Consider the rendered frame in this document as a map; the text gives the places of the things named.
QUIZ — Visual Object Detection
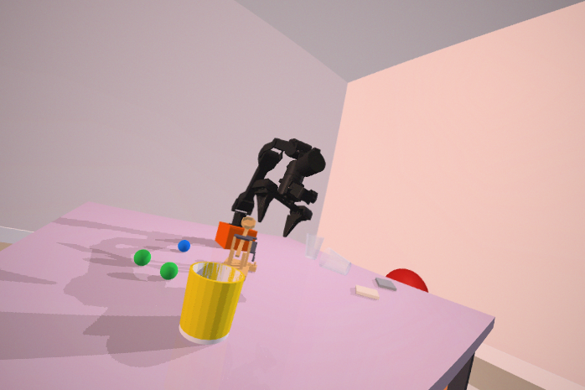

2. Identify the yellow mug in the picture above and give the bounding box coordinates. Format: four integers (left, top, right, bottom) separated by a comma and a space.
179, 262, 245, 345

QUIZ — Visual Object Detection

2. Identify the white plastic cup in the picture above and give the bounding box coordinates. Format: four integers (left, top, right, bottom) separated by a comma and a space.
305, 233, 324, 260
319, 247, 352, 276

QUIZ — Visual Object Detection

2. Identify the grey flat rectangular tile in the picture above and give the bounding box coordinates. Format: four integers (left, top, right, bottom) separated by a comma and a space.
375, 277, 397, 291

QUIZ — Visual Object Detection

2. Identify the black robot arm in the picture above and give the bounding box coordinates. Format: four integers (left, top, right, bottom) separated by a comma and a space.
229, 138, 326, 228

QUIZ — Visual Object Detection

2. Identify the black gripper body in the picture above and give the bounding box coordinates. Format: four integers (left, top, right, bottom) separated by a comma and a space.
251, 174, 313, 220

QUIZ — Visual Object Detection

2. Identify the peach flat bar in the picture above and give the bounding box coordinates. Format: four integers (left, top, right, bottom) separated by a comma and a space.
355, 284, 380, 299

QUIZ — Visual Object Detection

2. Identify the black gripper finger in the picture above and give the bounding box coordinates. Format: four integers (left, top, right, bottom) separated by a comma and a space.
283, 215, 308, 237
254, 190, 276, 222

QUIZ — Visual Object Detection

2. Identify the blue ball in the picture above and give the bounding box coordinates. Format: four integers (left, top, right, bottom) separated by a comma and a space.
178, 240, 190, 252

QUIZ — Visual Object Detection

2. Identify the green ball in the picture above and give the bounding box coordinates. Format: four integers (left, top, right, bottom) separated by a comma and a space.
160, 262, 179, 280
134, 249, 151, 266

